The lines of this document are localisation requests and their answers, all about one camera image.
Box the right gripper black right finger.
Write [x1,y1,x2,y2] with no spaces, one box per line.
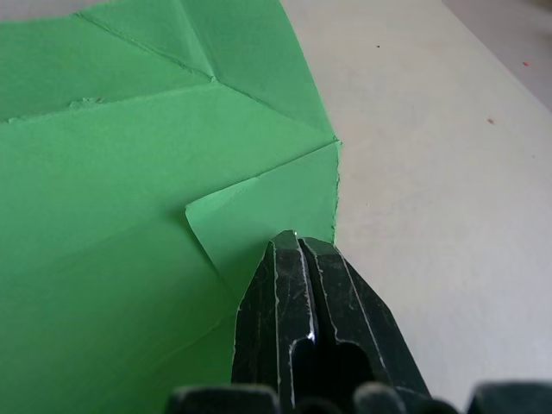
[300,236,433,402]

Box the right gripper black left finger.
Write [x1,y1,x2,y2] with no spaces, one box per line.
[230,229,319,409]

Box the green paper sheet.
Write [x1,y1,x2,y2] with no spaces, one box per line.
[0,0,345,414]

